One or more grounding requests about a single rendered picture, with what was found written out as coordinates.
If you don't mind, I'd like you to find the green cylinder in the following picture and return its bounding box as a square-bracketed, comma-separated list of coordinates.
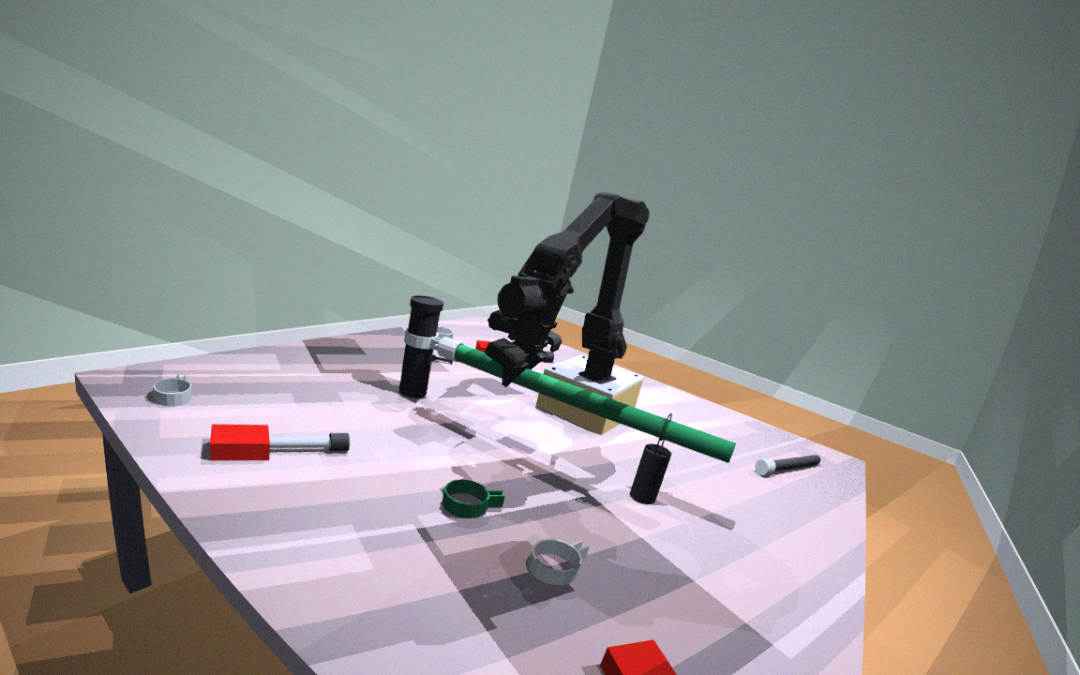
[455, 345, 735, 463]

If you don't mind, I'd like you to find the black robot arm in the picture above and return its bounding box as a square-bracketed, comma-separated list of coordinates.
[487, 192, 650, 384]

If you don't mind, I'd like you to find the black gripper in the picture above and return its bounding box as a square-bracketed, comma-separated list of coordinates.
[485, 315, 562, 387]

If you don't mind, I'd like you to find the dark green ring clamp with tab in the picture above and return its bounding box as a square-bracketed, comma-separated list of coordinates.
[442, 480, 505, 518]

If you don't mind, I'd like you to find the black cylinder with wire loop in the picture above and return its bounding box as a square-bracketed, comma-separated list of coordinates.
[630, 413, 672, 504]

